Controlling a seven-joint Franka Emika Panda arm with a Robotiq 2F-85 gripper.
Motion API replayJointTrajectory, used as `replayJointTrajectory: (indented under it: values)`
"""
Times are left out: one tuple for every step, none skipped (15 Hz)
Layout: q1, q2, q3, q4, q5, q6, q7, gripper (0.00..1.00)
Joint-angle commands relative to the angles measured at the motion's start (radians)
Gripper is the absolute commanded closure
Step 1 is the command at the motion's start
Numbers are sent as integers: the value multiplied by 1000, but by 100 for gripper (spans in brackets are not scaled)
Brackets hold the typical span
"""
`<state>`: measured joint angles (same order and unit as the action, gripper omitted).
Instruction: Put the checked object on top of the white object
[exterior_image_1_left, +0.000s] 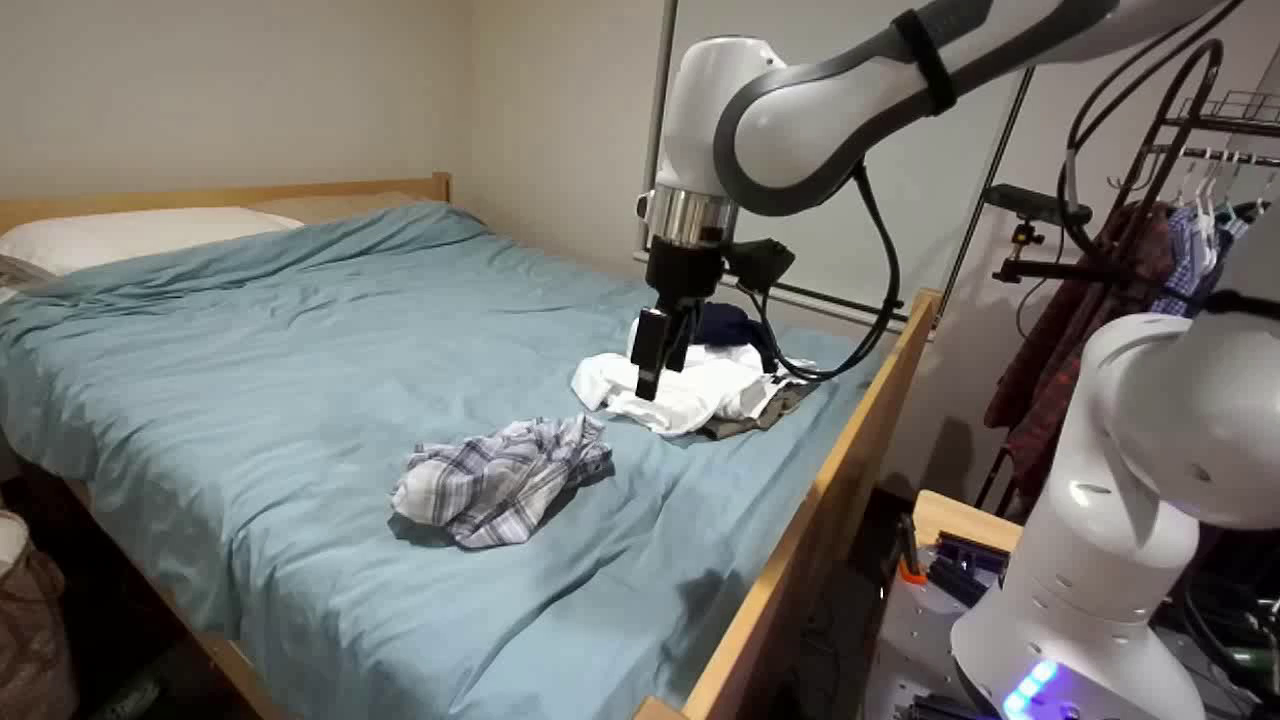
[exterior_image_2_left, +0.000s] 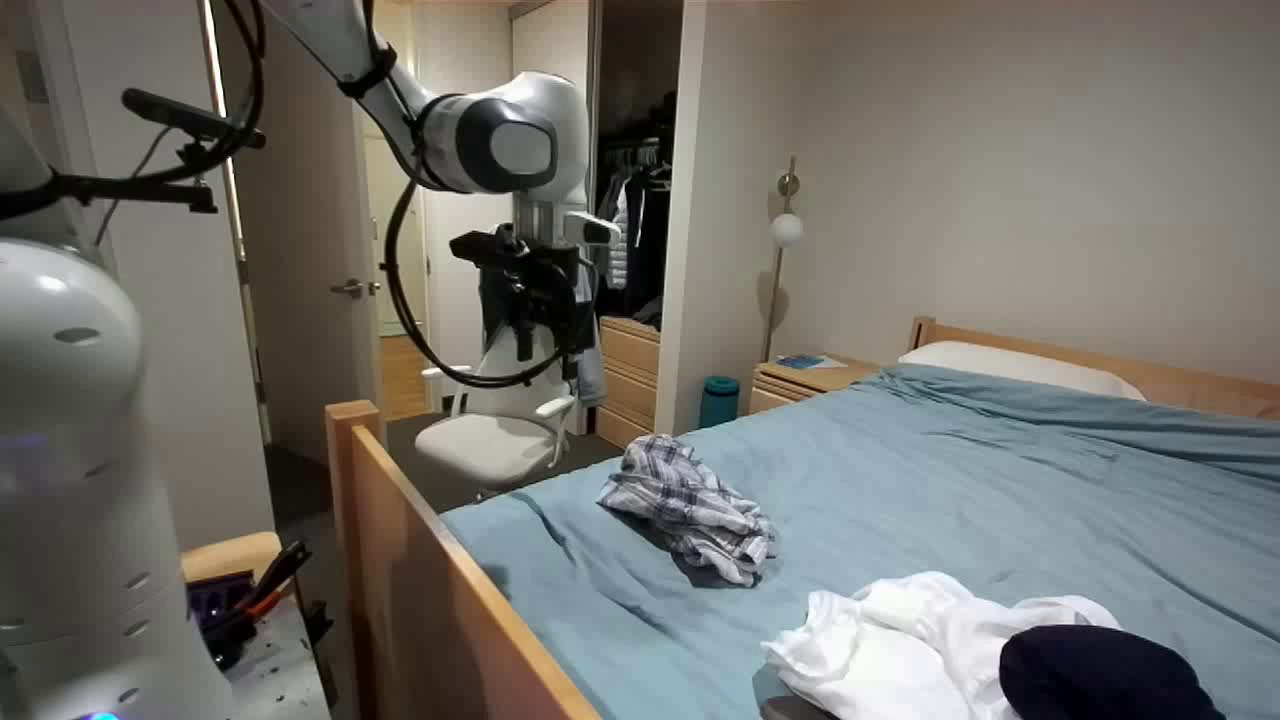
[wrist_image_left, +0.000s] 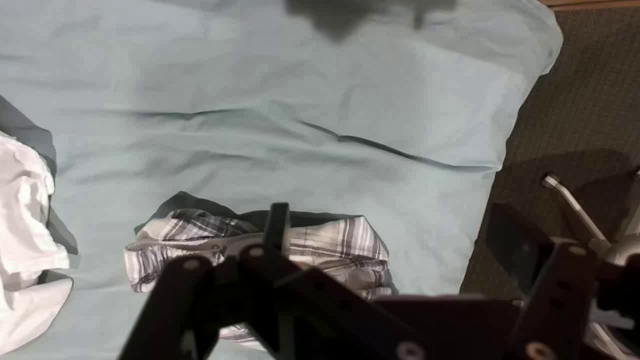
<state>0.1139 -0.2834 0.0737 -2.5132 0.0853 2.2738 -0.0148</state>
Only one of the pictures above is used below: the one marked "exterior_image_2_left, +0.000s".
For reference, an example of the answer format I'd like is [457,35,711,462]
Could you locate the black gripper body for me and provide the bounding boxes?
[447,224,593,359]

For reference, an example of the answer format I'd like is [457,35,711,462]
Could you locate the checked plaid shirt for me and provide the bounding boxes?
[594,432,770,588]

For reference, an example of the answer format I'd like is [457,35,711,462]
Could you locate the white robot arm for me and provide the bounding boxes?
[0,0,584,720]

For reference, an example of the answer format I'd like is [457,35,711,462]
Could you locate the hanging clothes in closet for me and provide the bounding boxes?
[599,138,672,323]

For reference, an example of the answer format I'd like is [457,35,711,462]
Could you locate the white office chair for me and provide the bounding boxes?
[414,323,581,488]

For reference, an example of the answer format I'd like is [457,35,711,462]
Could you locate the wooden dresser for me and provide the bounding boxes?
[594,315,661,445]

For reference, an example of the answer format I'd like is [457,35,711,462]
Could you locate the teal water bottle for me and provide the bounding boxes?
[700,378,740,428]

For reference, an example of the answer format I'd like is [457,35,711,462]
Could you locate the white globe floor lamp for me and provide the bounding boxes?
[764,167,803,340]

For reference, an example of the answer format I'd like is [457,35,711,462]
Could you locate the wooden nightstand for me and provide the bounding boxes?
[749,356,874,412]

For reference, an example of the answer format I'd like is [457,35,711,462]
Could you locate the wooden cart with tools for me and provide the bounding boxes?
[178,531,330,720]

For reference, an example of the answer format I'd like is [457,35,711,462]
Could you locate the white pillow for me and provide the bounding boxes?
[898,340,1147,401]

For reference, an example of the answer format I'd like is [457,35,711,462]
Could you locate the white crumpled cloth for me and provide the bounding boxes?
[764,573,1114,720]

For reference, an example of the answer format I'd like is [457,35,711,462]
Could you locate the dark navy cloth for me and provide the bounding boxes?
[999,626,1222,720]

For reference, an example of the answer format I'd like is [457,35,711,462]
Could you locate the blue bed sheet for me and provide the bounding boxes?
[447,365,1280,720]

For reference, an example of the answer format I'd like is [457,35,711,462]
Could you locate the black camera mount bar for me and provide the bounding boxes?
[0,86,269,224]

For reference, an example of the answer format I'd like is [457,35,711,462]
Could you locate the wooden bed frame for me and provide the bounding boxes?
[327,323,1280,720]

